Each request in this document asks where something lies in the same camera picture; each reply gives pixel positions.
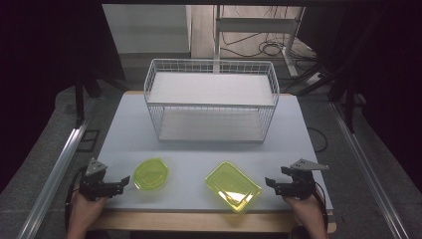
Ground white cabinet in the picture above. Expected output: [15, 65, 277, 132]
[102, 3, 193, 56]

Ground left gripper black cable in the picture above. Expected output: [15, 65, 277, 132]
[64, 166, 88, 233]

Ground black stand post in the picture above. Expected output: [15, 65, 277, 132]
[74, 74, 87, 129]
[342, 77, 358, 134]

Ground black floor cables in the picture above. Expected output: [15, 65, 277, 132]
[219, 29, 317, 62]

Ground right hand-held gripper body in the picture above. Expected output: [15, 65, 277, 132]
[281, 158, 330, 201]

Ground round green plastic plate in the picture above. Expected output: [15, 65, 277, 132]
[132, 157, 170, 192]

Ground rectangular green plastic tray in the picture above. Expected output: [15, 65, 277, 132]
[204, 160, 263, 214]

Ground black cable loop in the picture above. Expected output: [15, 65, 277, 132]
[307, 126, 329, 154]

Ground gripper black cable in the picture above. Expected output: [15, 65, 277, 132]
[64, 166, 88, 233]
[312, 183, 331, 233]

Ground aluminium rail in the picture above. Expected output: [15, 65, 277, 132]
[17, 99, 98, 239]
[330, 101, 412, 239]

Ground white wire rack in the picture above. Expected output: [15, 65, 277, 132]
[143, 58, 281, 143]

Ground person's left hand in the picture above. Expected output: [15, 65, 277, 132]
[68, 192, 108, 233]

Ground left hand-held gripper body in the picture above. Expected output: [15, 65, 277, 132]
[79, 157, 113, 202]

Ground white metal desk frame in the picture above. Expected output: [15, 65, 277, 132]
[212, 4, 307, 78]

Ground black metal strut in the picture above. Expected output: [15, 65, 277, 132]
[293, 64, 350, 98]

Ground person's right hand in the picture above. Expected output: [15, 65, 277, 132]
[283, 190, 327, 232]

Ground white power strip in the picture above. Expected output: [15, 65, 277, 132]
[304, 71, 325, 87]

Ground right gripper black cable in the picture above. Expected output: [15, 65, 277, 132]
[312, 183, 331, 233]

